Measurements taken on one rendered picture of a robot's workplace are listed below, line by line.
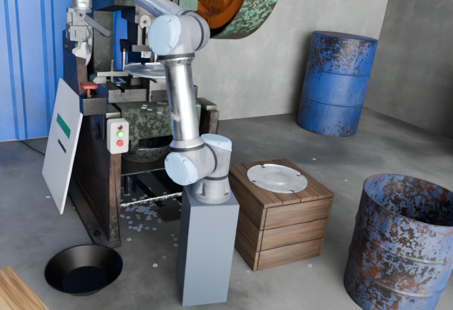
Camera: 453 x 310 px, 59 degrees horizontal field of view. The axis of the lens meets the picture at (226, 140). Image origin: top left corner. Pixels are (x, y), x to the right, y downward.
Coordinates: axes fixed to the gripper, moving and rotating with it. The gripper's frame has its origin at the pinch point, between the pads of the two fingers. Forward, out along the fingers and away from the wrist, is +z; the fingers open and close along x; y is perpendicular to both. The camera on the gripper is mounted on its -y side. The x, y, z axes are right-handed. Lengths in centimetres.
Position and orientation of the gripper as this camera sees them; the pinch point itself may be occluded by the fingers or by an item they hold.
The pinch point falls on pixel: (87, 61)
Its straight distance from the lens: 169.2
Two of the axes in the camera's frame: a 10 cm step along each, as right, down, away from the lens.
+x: 5.4, 3.6, -7.6
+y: -8.4, 1.1, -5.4
